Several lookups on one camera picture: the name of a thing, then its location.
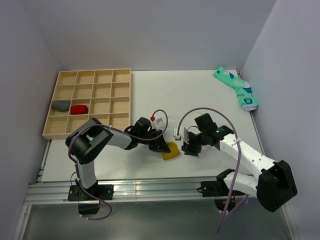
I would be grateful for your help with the wooden compartment tray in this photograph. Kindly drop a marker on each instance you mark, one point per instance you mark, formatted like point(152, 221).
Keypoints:
point(106, 92)

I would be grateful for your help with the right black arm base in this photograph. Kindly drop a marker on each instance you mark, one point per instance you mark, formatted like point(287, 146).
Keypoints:
point(219, 190)

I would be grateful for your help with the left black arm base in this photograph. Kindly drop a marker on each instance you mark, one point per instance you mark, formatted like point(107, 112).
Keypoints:
point(103, 192)

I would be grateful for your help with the aluminium rail frame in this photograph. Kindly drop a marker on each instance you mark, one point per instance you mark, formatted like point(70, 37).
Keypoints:
point(156, 199)

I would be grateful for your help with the rolled red sock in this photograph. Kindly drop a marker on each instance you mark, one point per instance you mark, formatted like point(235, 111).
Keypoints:
point(79, 109)

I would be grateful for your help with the yellow sock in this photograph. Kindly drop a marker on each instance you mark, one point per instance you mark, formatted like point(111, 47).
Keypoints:
point(174, 151)

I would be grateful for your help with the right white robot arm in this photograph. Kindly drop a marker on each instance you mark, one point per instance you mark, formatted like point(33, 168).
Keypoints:
point(270, 181)

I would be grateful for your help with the rolled grey sock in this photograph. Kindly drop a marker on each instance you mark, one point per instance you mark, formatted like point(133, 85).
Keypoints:
point(60, 105)

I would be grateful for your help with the mint green patterned sock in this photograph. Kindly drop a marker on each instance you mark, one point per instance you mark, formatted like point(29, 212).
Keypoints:
point(242, 88)

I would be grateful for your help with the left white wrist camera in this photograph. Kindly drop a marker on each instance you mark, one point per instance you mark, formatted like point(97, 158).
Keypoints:
point(157, 123)

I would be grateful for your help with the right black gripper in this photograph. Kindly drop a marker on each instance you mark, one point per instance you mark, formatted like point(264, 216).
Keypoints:
point(189, 149)

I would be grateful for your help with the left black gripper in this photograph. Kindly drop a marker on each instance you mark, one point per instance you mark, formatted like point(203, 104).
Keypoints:
point(159, 145)

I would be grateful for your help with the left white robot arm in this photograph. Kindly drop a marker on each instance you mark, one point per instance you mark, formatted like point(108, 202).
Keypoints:
point(87, 142)

